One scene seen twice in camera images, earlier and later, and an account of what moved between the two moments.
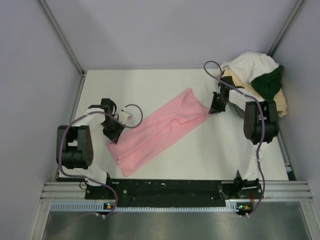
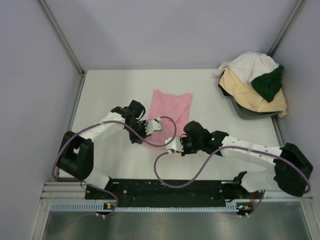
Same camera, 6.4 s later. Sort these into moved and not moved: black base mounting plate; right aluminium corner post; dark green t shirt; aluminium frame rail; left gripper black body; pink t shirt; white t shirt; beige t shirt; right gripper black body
Moved: pink t shirt; right gripper black body; left gripper black body
Not moved: dark green t shirt; beige t shirt; white t shirt; aluminium frame rail; right aluminium corner post; black base mounting plate
